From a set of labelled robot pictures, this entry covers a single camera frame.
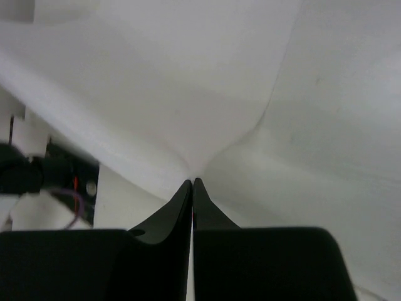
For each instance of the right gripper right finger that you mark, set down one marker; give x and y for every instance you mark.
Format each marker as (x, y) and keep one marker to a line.
(285, 263)

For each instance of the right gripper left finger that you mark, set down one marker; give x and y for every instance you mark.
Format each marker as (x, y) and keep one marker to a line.
(148, 262)

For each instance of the white tank top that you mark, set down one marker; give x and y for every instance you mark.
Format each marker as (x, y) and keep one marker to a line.
(288, 110)

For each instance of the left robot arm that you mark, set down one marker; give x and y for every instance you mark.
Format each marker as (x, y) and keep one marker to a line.
(19, 175)

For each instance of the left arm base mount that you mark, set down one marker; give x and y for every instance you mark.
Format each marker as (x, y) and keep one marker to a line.
(71, 177)

